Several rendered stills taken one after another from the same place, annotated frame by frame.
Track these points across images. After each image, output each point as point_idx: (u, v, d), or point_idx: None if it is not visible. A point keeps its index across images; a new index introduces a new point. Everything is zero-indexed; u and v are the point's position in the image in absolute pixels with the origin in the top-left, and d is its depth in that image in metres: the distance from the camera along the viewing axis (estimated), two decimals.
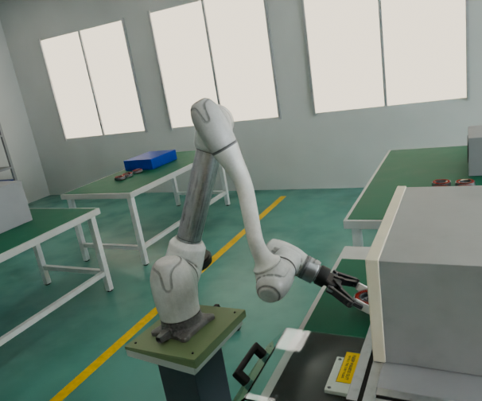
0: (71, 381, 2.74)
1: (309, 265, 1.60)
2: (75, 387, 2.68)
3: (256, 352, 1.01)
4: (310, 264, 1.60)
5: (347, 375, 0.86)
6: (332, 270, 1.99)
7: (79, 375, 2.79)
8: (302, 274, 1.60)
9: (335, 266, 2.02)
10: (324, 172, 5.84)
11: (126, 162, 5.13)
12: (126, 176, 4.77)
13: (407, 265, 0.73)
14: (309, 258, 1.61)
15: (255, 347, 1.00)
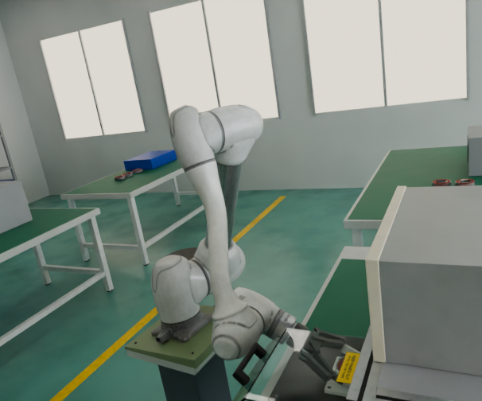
0: (71, 381, 2.74)
1: (278, 324, 1.28)
2: (75, 387, 2.68)
3: (256, 352, 1.01)
4: (281, 322, 1.28)
5: (347, 375, 0.86)
6: (332, 270, 1.99)
7: (79, 375, 2.79)
8: (271, 334, 1.29)
9: (335, 266, 2.02)
10: (324, 172, 5.84)
11: (126, 162, 5.13)
12: (126, 176, 4.77)
13: (407, 265, 0.73)
14: (281, 315, 1.30)
15: (255, 347, 1.00)
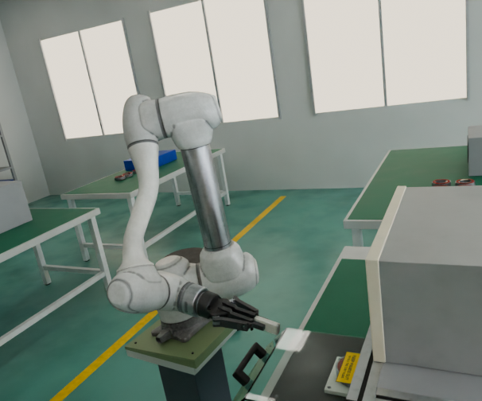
0: (71, 381, 2.74)
1: None
2: (75, 387, 2.68)
3: (256, 352, 1.01)
4: None
5: (347, 375, 0.86)
6: (332, 270, 1.99)
7: (79, 375, 2.79)
8: None
9: (335, 266, 2.02)
10: (324, 172, 5.84)
11: (126, 162, 5.13)
12: (126, 176, 4.77)
13: (407, 265, 0.73)
14: None
15: (255, 347, 1.00)
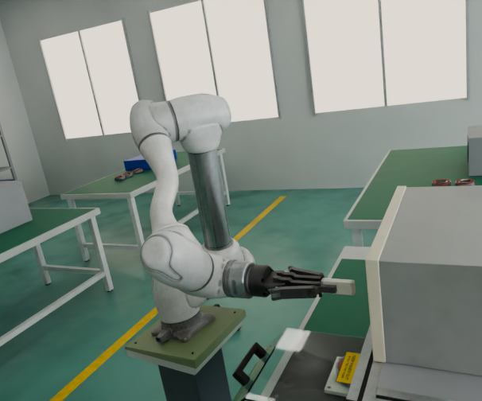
0: (71, 381, 2.74)
1: None
2: (75, 387, 2.68)
3: (256, 352, 1.01)
4: None
5: (347, 375, 0.86)
6: (332, 270, 1.99)
7: (79, 375, 2.79)
8: None
9: (335, 266, 2.02)
10: (324, 172, 5.84)
11: (126, 162, 5.13)
12: (126, 176, 4.77)
13: (407, 265, 0.73)
14: None
15: (255, 347, 1.00)
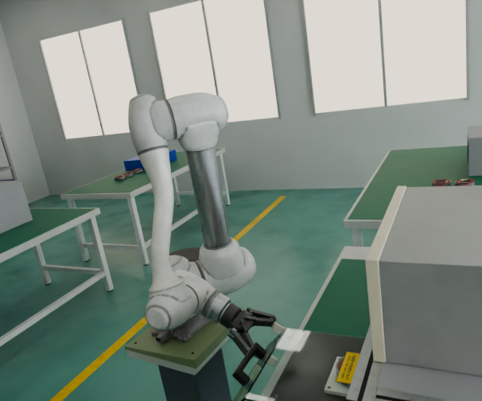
0: (71, 381, 2.74)
1: None
2: (75, 387, 2.68)
3: (256, 352, 1.01)
4: None
5: (347, 375, 0.86)
6: (332, 270, 1.99)
7: (79, 375, 2.79)
8: None
9: (335, 266, 2.02)
10: (324, 172, 5.84)
11: (126, 162, 5.13)
12: (126, 176, 4.77)
13: (407, 265, 0.73)
14: None
15: (255, 347, 1.00)
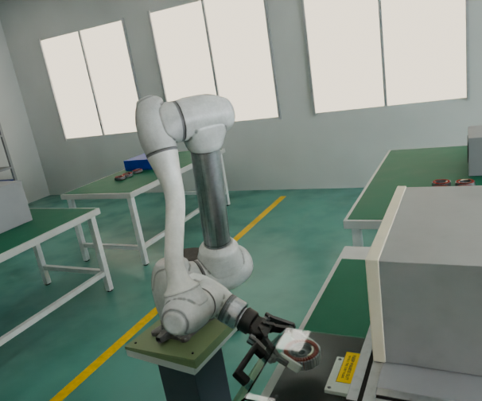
0: (71, 381, 2.74)
1: None
2: (75, 387, 2.68)
3: (256, 352, 1.01)
4: None
5: (347, 375, 0.86)
6: (332, 270, 1.99)
7: (79, 375, 2.79)
8: None
9: (335, 266, 2.02)
10: (324, 172, 5.84)
11: (126, 162, 5.13)
12: (126, 176, 4.77)
13: (407, 265, 0.73)
14: None
15: (255, 347, 1.00)
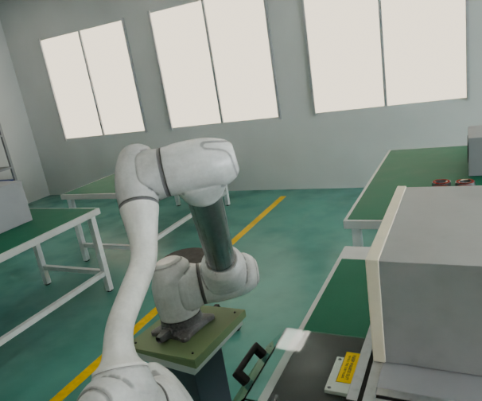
0: (71, 381, 2.74)
1: None
2: (75, 387, 2.68)
3: (256, 352, 1.01)
4: None
5: (347, 375, 0.86)
6: (332, 270, 1.99)
7: (79, 375, 2.79)
8: None
9: (335, 266, 2.02)
10: (324, 172, 5.84)
11: None
12: None
13: (407, 265, 0.73)
14: None
15: (255, 347, 1.00)
